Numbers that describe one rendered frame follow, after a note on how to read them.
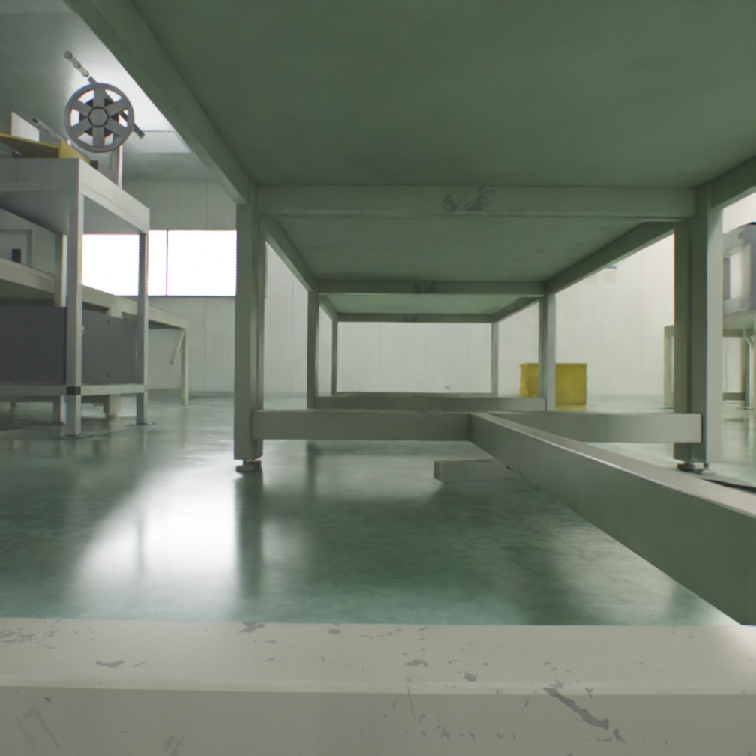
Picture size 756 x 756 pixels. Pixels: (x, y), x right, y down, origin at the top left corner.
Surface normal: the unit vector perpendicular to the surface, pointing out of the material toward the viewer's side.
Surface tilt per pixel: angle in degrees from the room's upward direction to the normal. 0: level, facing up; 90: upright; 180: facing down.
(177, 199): 90
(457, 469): 90
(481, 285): 90
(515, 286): 90
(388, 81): 180
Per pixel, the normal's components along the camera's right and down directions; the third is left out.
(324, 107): -0.01, 1.00
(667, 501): -1.00, -0.01
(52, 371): 0.00, 0.00
